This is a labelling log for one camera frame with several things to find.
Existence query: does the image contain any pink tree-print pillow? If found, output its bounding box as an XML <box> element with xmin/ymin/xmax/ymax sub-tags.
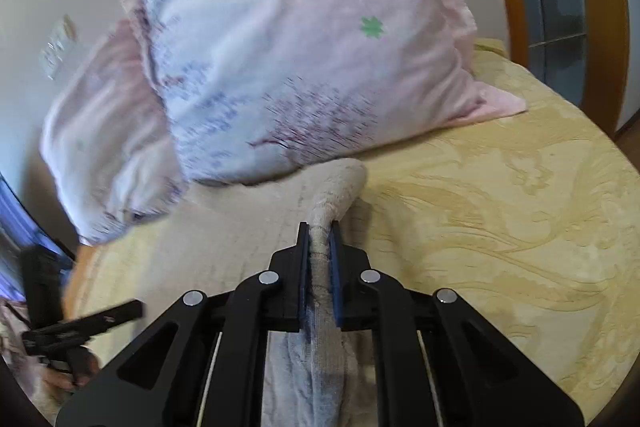
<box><xmin>121</xmin><ymin>0</ymin><xmax>528</xmax><ymax>188</ymax></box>

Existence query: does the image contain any beige cable-knit sweater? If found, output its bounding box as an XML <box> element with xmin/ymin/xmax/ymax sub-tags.
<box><xmin>180</xmin><ymin>158</ymin><xmax>382</xmax><ymax>427</ymax></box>

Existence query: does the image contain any yellow patterned bedspread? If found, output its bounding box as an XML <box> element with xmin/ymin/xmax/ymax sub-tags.
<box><xmin>62</xmin><ymin>37</ymin><xmax>640</xmax><ymax>427</ymax></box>

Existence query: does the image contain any white purple-flower pillow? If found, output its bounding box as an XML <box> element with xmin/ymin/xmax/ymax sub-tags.
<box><xmin>40</xmin><ymin>19</ymin><xmax>190</xmax><ymax>246</ymax></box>

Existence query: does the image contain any wooden framed glass door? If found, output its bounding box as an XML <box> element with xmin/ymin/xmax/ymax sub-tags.
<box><xmin>475</xmin><ymin>0</ymin><xmax>640</xmax><ymax>138</ymax></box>

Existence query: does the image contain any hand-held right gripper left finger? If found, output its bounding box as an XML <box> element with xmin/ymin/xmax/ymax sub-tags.
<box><xmin>55</xmin><ymin>222</ymin><xmax>313</xmax><ymax>427</ymax></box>

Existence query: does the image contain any glass door panel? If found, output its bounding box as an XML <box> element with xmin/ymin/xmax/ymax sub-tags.
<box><xmin>500</xmin><ymin>0</ymin><xmax>590</xmax><ymax>108</ymax></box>

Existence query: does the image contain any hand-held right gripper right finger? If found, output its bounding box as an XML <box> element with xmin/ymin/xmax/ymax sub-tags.
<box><xmin>327</xmin><ymin>221</ymin><xmax>586</xmax><ymax>427</ymax></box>

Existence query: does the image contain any person's left hand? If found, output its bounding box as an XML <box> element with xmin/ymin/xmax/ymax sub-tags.
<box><xmin>43</xmin><ymin>349</ymin><xmax>102</xmax><ymax>393</ymax></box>

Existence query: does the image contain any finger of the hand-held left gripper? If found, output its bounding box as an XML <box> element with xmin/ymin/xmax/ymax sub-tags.
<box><xmin>61</xmin><ymin>299</ymin><xmax>147</xmax><ymax>339</ymax></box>

